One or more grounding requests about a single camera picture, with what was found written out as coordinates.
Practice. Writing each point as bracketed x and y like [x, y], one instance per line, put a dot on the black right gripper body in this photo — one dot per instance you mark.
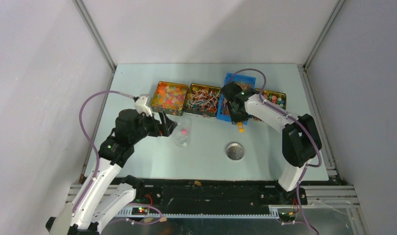
[238, 116]

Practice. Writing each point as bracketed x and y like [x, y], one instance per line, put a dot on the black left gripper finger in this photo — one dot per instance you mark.
[166, 129]
[164, 119]

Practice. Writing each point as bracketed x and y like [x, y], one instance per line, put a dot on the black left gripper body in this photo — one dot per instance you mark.
[147, 127]

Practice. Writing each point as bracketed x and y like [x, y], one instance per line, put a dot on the clear plastic jar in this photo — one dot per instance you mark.
[182, 134]

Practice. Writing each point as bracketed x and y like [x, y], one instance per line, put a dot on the orange plastic scoop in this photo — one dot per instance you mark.
[240, 126]

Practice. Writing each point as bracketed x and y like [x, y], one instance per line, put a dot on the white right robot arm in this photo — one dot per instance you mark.
[301, 142]

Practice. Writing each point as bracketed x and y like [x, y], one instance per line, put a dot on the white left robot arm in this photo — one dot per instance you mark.
[88, 214]

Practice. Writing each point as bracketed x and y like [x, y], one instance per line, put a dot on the blue bin of candies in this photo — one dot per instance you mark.
[244, 82]

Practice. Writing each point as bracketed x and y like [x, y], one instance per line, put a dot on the tin of gummy candies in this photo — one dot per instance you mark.
[169, 98]

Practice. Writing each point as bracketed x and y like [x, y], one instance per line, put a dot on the tin of colourful cube candies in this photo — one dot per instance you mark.
[276, 98]

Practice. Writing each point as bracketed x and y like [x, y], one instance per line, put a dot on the tin of lollipops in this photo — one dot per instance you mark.
[202, 100]

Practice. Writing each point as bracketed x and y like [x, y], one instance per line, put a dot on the silver metal jar lid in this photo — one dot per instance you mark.
[235, 151]

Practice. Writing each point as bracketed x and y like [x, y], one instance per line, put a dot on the small fallen candy piece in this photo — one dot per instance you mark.
[197, 183]

